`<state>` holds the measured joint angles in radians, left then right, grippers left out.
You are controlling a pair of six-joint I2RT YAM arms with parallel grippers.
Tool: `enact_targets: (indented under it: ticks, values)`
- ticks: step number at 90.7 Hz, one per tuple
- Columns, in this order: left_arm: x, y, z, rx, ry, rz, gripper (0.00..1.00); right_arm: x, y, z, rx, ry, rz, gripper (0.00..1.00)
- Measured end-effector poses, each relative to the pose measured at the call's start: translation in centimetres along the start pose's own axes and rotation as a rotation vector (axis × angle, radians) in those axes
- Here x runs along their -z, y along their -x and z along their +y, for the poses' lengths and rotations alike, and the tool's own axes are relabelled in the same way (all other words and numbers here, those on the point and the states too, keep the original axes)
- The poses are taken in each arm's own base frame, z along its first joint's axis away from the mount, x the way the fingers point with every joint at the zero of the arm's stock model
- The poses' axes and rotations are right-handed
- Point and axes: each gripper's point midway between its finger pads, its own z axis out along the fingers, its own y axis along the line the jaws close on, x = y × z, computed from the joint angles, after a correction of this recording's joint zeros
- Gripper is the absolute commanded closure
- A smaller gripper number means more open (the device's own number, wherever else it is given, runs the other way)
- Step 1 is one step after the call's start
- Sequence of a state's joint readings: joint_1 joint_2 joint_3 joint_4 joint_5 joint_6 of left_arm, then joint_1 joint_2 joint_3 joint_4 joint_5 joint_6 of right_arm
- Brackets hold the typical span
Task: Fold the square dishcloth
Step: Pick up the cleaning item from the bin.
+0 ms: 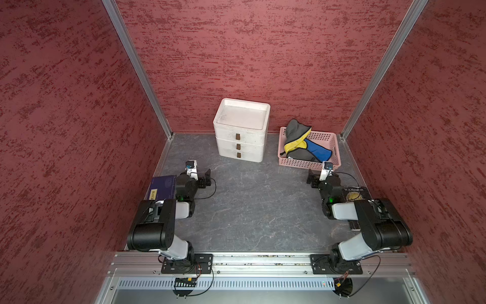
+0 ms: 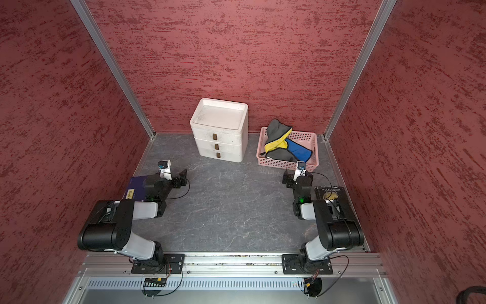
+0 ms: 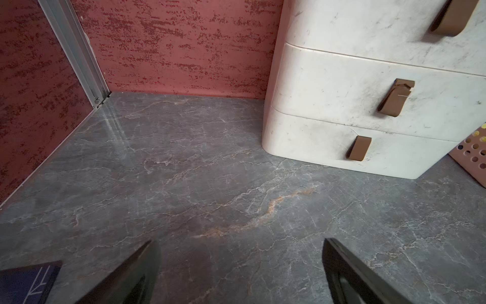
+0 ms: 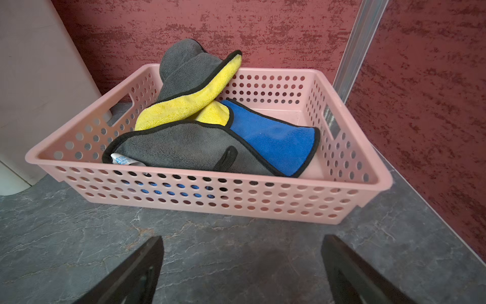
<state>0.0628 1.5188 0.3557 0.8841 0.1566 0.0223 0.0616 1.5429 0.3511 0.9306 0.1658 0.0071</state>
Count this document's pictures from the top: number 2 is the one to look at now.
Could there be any blue grey dishcloth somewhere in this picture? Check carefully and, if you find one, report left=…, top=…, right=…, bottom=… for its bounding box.
left=285, top=139, right=313, bottom=162

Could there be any right corner aluminium post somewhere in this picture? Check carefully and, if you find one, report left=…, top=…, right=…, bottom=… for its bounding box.
left=324, top=0, right=397, bottom=142

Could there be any corner aluminium post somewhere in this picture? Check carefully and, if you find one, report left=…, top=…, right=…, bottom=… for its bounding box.
left=324, top=0, right=397, bottom=142
left=70, top=0, right=156, bottom=140

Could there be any black book gold print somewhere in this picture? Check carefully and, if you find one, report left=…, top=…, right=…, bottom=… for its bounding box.
left=314, top=186, right=347, bottom=201

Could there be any purple book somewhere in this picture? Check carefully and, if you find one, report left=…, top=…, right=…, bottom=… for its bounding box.
left=123, top=176, right=154, bottom=201

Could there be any yellow grey dishcloth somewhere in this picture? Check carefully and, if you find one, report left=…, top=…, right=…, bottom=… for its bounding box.
left=259, top=119, right=297, bottom=162

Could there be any aluminium front rail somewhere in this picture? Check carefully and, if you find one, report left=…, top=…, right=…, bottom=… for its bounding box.
left=77, top=252, right=388, bottom=278

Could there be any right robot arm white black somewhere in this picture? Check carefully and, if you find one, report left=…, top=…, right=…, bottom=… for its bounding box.
left=282, top=170, right=365, bottom=273

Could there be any white three-drawer storage unit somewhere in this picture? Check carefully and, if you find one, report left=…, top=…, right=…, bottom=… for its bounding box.
left=190, top=98, right=249, bottom=163

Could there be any left corner aluminium post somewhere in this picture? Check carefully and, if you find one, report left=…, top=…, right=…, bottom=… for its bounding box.
left=70, top=0, right=156, bottom=140

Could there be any right base cable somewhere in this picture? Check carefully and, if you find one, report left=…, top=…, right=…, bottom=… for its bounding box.
left=302, top=254, right=350, bottom=298

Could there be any pink plastic basket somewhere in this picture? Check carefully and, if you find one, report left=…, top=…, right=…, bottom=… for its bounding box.
left=256, top=127, right=319, bottom=172

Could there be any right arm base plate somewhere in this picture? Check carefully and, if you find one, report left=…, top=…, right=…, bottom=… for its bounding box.
left=282, top=254, right=334, bottom=275

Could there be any left base cable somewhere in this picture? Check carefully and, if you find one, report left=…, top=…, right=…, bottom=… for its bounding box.
left=140, top=261, right=185, bottom=298

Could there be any black hose bottom right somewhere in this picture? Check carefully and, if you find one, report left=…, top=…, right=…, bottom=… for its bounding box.
left=456, top=286, right=486, bottom=304

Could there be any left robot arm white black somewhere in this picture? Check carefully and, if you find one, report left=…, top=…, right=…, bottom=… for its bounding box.
left=77, top=169, right=189, bottom=276

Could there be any base cable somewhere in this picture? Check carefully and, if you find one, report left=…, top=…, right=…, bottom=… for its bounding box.
left=302, top=254, right=350, bottom=298
left=140, top=261, right=185, bottom=298

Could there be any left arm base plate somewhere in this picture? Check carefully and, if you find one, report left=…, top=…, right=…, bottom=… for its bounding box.
left=131, top=253, right=185, bottom=276

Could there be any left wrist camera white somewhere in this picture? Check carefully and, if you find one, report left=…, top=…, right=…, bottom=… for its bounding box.
left=158, top=160, right=172, bottom=181

